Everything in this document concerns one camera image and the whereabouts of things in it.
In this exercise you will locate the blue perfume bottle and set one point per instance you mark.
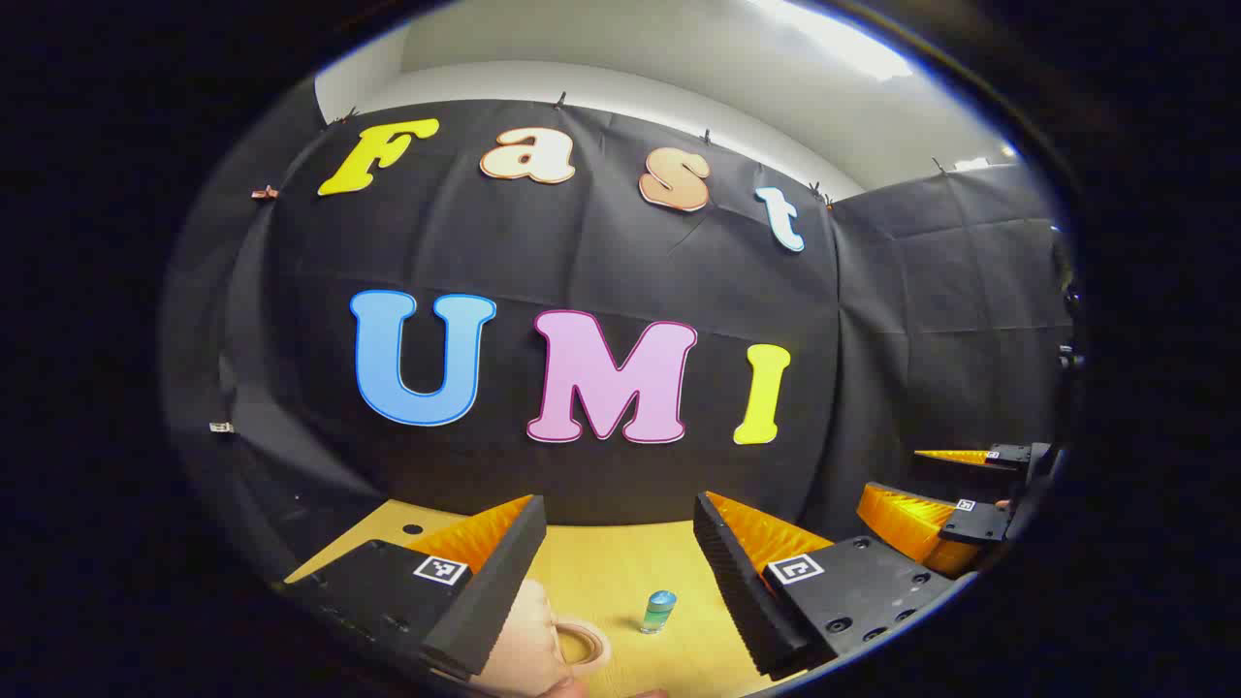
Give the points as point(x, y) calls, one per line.
point(658, 613)

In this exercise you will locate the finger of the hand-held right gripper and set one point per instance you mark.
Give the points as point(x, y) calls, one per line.
point(1018, 454)
point(974, 523)

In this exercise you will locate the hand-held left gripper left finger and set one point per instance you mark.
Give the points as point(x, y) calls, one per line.
point(504, 591)

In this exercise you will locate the black backdrop cloth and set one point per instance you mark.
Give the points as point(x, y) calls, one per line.
point(620, 252)

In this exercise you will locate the copper clip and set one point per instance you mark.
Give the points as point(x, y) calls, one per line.
point(264, 193)

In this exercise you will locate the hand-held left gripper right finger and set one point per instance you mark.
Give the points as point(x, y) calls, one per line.
point(737, 591)

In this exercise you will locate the pink suitcase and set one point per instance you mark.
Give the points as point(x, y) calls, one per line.
point(528, 640)

